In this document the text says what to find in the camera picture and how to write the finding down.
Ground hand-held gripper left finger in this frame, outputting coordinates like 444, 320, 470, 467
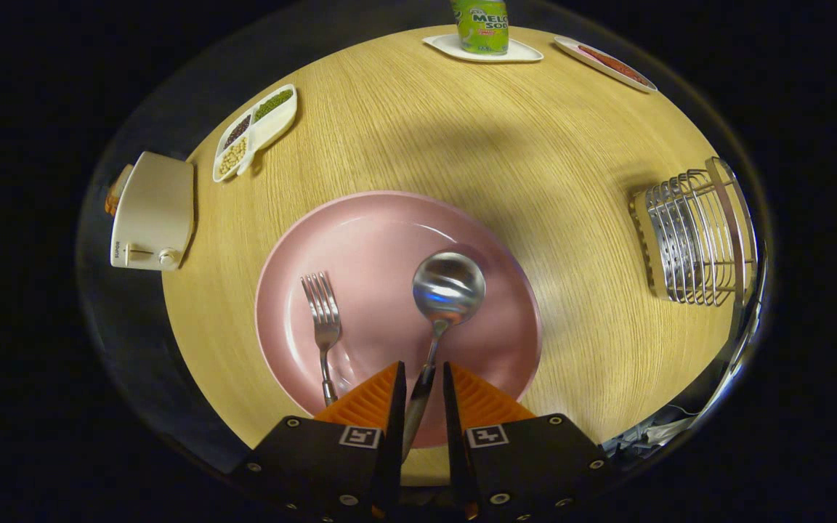
233, 361, 408, 523

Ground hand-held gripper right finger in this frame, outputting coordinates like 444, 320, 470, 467
442, 362, 612, 523

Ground silver metal fork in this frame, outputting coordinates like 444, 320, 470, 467
301, 272, 343, 408

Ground silver metal spoon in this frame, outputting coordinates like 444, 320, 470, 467
400, 251, 487, 462

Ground pink round plate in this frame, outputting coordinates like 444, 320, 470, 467
255, 190, 543, 449

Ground white toaster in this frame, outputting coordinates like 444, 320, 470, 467
110, 151, 195, 272

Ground white divided bean dish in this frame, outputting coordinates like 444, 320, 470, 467
212, 84, 299, 183

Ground bread slice in toaster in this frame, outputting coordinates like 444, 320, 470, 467
105, 164, 134, 216

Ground white square coaster dish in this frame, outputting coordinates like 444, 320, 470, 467
422, 33, 544, 64

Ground white dish with red food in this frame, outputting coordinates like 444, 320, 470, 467
554, 35, 658, 94

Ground green soda can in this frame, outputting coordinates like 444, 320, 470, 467
450, 0, 510, 56

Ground metal wire cutlery rack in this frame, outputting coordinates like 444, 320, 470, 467
629, 157, 759, 306

